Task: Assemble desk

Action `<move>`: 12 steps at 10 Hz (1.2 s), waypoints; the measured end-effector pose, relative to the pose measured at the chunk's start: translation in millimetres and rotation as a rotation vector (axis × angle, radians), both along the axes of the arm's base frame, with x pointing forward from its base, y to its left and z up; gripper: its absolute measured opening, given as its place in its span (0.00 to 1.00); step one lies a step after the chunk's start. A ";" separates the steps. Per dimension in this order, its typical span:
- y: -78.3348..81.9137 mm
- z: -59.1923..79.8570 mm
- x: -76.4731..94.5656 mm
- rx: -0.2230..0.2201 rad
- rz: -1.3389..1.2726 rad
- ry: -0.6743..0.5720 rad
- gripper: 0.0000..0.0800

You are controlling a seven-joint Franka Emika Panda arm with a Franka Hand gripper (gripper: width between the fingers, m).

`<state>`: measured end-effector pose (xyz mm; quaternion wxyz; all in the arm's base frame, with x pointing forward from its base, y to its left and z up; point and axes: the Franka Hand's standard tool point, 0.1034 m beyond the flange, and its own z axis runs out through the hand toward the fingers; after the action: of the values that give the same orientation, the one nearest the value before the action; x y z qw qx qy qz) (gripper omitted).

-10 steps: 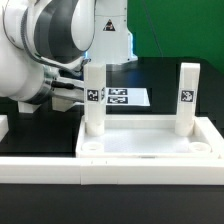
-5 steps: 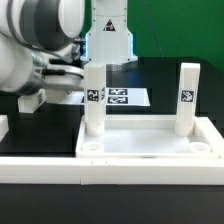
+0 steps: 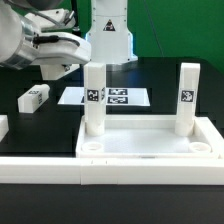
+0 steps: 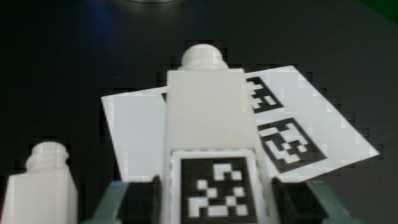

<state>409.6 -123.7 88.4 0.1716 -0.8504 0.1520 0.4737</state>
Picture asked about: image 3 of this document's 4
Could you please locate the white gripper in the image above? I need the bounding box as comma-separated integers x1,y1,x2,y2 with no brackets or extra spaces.
32,32,91,80

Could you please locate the white desk top tray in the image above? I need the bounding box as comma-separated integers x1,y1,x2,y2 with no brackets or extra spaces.
76,115,224,159

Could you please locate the marker sheet with tags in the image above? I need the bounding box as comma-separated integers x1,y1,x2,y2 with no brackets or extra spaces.
58,87,150,106

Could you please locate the white block left edge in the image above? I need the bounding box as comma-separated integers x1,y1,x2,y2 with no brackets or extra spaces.
0,115,9,142

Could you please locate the white L-shaped obstacle fence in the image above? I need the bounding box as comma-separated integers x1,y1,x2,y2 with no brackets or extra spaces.
0,116,224,186

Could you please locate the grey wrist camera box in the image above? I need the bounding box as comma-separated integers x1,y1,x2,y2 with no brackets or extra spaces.
25,8,76,31

